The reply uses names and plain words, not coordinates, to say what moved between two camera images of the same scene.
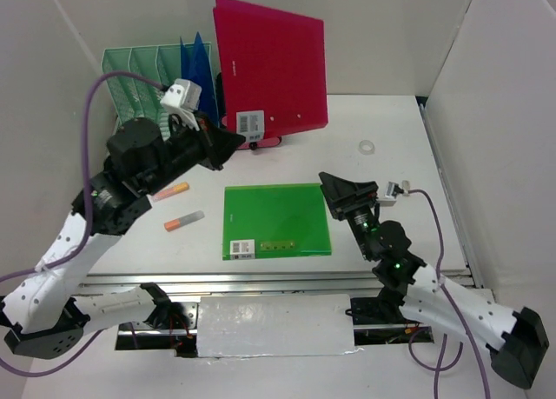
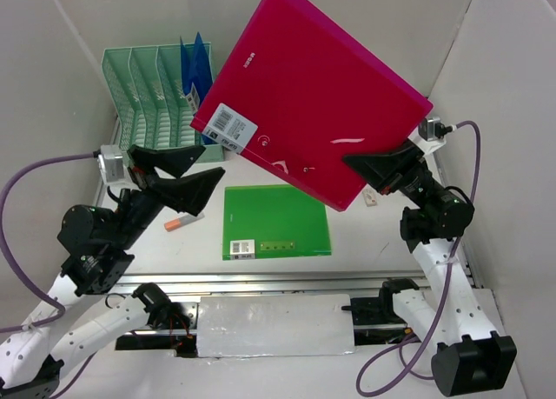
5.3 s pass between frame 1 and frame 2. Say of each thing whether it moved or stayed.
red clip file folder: moved
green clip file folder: stayed
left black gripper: moved
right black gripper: moved
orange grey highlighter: stayed
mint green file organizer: stayed
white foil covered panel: stayed
